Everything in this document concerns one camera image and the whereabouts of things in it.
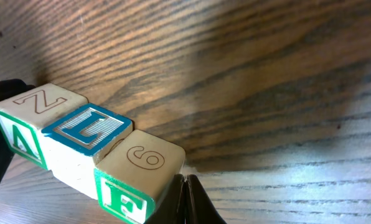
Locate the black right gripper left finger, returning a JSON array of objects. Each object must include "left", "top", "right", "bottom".
[{"left": 144, "top": 174, "right": 186, "bottom": 224}]

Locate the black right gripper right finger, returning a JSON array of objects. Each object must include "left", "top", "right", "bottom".
[{"left": 185, "top": 174, "right": 227, "bottom": 224}]

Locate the green V wooden block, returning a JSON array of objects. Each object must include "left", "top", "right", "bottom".
[{"left": 0, "top": 83, "right": 88, "bottom": 170}]

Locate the green F wooden block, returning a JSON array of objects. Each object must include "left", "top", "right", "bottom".
[{"left": 94, "top": 129, "right": 186, "bottom": 223}]

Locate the white red patterned wooden block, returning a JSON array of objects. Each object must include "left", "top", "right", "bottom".
[{"left": 41, "top": 103, "right": 133, "bottom": 199}]

